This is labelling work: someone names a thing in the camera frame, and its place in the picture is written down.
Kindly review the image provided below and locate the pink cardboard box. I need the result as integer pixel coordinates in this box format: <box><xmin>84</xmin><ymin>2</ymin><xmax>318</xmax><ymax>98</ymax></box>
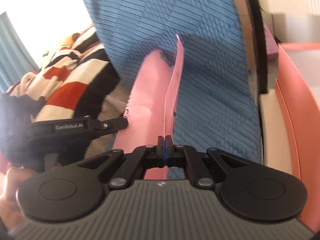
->
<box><xmin>275</xmin><ymin>43</ymin><xmax>319</xmax><ymax>232</ymax></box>

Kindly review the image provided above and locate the blue textured mattress cover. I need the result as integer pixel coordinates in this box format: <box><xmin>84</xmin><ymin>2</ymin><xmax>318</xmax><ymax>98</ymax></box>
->
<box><xmin>75</xmin><ymin>0</ymin><xmax>263</xmax><ymax>181</ymax></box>

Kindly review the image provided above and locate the person's left hand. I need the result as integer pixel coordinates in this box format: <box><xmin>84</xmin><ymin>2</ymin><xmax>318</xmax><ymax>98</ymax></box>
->
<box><xmin>1</xmin><ymin>167</ymin><xmax>37</xmax><ymax>230</ymax></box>

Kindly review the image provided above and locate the striped red black white blanket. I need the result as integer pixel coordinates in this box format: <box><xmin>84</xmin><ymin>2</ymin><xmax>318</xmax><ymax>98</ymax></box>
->
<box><xmin>6</xmin><ymin>25</ymin><xmax>129</xmax><ymax>122</ymax></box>

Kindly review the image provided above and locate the pink fabric bag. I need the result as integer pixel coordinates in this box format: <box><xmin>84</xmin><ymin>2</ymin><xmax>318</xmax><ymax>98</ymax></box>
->
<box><xmin>113</xmin><ymin>37</ymin><xmax>184</xmax><ymax>180</ymax></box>

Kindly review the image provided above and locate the small pink package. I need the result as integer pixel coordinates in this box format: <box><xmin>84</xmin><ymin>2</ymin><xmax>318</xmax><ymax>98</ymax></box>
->
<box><xmin>264</xmin><ymin>23</ymin><xmax>278</xmax><ymax>61</ymax></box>

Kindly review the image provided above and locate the cream folding chair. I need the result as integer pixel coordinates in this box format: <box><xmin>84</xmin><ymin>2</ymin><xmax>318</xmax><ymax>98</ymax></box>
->
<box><xmin>246</xmin><ymin>0</ymin><xmax>293</xmax><ymax>175</ymax></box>

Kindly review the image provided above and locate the teal curtain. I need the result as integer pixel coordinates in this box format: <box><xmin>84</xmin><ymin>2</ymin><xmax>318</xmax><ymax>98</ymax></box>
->
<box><xmin>0</xmin><ymin>12</ymin><xmax>39</xmax><ymax>93</ymax></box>

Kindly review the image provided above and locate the wooden cabinet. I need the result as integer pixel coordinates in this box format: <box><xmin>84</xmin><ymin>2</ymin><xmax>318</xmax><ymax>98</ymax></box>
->
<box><xmin>234</xmin><ymin>0</ymin><xmax>255</xmax><ymax>70</ymax></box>

